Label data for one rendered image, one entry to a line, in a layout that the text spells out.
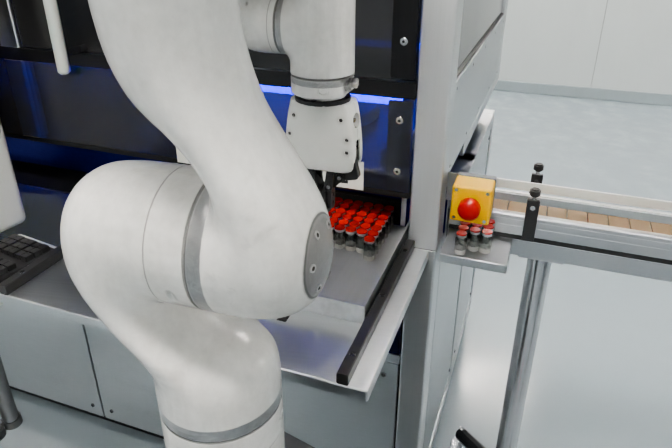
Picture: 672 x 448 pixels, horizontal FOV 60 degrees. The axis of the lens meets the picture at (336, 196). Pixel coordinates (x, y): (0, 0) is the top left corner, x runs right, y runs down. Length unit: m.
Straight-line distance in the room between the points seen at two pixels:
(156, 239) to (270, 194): 0.10
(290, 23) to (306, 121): 0.13
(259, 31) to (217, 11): 0.36
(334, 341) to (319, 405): 0.60
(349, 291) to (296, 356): 0.18
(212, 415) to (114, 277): 0.15
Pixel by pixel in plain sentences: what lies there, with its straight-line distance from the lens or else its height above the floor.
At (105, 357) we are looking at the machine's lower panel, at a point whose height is 0.34.
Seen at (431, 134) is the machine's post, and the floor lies 1.12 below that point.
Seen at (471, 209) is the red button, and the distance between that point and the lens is 1.06.
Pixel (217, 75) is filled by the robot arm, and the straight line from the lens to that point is 0.41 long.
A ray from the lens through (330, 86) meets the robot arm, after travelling 0.74.
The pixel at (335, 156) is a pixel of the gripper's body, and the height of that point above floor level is 1.18.
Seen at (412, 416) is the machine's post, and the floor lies 0.44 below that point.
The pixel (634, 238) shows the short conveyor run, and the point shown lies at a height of 0.92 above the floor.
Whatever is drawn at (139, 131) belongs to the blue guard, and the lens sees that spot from 1.35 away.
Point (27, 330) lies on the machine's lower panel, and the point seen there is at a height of 0.36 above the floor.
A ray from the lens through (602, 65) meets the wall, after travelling 5.72.
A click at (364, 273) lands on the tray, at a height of 0.88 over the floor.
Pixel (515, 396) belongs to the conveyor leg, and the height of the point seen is 0.44.
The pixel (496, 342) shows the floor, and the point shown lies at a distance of 2.38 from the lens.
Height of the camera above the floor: 1.47
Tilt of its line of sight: 26 degrees down
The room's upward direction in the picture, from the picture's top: straight up
